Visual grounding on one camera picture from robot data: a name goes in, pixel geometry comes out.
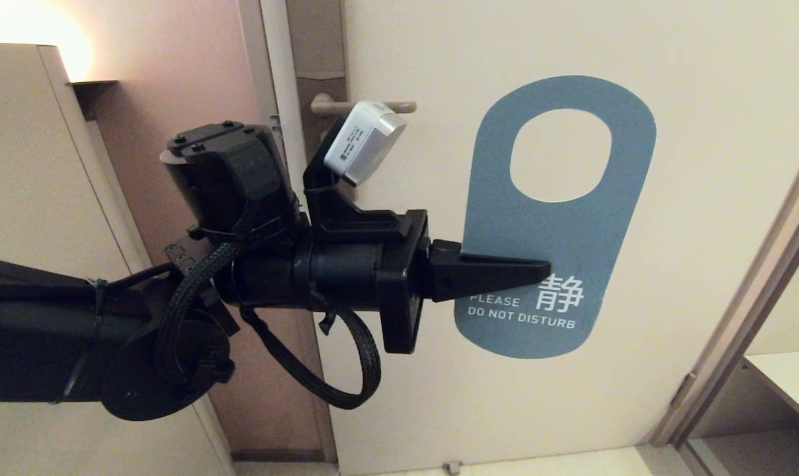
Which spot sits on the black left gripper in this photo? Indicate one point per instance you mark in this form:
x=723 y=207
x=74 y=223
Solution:
x=353 y=271

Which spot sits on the white and blue door hanger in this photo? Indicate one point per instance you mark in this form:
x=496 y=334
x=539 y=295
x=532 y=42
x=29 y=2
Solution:
x=558 y=225

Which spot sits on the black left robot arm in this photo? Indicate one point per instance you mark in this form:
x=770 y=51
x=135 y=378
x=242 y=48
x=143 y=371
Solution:
x=29 y=330

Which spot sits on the grey floor door stop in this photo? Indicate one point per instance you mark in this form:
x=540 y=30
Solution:
x=452 y=467

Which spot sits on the brown door lock plate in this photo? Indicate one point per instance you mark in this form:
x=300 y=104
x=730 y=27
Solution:
x=313 y=39

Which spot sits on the dark baseboard strip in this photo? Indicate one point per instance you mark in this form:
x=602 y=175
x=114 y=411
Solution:
x=277 y=455

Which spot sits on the beige closet shelf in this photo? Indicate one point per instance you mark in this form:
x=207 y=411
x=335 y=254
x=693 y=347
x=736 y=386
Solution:
x=793 y=383

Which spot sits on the black left camera bracket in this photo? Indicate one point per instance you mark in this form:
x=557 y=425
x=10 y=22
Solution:
x=346 y=218

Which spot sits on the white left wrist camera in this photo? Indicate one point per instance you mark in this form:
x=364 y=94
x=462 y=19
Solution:
x=363 y=142

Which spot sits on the dark wall lamp bracket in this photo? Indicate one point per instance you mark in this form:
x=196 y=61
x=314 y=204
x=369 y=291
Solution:
x=95 y=92

